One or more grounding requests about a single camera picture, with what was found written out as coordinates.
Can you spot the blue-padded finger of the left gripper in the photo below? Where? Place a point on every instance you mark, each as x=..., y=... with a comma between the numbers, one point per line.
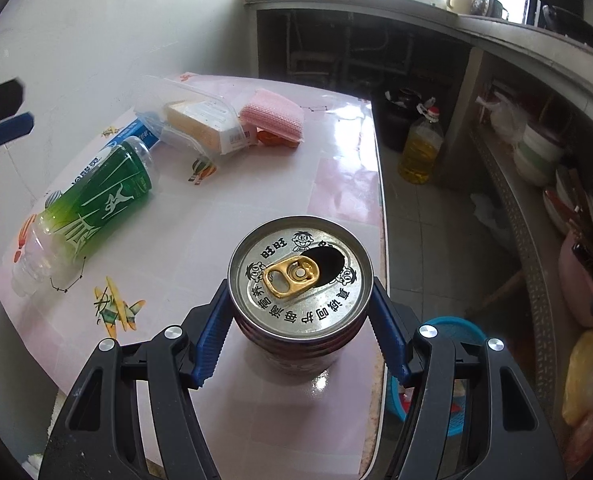
x=13, y=125

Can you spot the clear plastic food container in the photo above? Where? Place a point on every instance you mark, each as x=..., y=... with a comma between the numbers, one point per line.
x=190, y=118

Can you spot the pink sponge cloth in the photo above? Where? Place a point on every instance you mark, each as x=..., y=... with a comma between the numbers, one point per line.
x=274, y=113

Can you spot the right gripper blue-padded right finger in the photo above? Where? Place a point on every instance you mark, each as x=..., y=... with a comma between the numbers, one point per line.
x=505, y=433

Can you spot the yellow plastic bag on shelf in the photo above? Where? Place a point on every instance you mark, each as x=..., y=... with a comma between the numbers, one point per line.
x=577, y=408

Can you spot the yellow cooking oil bottle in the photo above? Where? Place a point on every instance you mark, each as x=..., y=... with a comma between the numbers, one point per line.
x=425, y=138

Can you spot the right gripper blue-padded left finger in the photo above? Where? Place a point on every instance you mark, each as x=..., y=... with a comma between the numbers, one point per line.
x=98, y=433

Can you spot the blue toothpaste box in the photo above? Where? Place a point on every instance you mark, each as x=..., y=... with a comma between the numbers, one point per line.
x=128, y=127

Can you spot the orange peel piece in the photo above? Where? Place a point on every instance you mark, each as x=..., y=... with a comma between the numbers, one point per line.
x=273, y=141

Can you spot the stack of white bowls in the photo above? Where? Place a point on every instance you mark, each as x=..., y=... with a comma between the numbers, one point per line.
x=538, y=154

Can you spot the pink patterned table cover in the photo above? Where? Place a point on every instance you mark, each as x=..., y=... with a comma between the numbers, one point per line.
x=198, y=226

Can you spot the black wok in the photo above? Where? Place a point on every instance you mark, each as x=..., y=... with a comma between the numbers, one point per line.
x=568, y=24

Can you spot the white plastic bag on shelf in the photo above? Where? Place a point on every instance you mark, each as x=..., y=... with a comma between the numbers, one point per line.
x=507, y=118

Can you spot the red drink can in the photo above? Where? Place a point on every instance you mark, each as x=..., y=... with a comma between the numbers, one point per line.
x=300, y=286

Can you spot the pink pot on shelf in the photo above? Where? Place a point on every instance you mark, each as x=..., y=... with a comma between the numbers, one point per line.
x=576, y=284

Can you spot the green plastic bottle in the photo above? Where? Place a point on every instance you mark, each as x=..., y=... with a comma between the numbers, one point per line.
x=59, y=233

